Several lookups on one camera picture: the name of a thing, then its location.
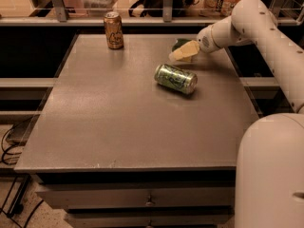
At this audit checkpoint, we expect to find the green and yellow sponge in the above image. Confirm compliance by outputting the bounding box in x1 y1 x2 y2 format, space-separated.
169 38 190 62

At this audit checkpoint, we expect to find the green soda can lying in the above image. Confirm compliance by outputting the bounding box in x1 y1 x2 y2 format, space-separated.
154 64 198 95

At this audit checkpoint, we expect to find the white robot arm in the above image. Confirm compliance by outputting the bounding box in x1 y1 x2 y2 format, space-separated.
197 0 304 228

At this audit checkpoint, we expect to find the grey drawer cabinet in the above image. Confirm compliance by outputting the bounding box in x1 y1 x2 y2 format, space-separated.
16 34 257 214

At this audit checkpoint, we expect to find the black bag behind railing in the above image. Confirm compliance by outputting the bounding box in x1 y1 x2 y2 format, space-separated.
128 0 198 17

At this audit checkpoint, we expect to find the grey metal railing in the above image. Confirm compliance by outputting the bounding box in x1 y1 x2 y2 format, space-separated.
0 0 304 28

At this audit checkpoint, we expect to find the clear plastic container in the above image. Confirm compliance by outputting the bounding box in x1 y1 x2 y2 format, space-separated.
82 0 117 16

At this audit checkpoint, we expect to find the upper drawer with knob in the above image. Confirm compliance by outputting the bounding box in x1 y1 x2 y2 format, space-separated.
36 182 235 209

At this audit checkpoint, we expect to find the drawer with knob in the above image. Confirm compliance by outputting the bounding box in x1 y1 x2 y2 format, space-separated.
65 208 234 228
36 182 235 209

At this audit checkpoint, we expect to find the black cables left floor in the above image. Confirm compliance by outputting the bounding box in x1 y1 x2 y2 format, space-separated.
0 117 46 228

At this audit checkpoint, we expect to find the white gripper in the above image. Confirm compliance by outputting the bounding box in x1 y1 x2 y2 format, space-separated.
174 25 220 62

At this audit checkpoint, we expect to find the gold upright soda can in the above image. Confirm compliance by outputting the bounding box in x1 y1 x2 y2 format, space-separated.
104 11 124 49

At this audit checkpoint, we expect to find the lower drawer with knob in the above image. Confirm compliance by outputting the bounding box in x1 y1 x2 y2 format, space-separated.
65 208 234 228

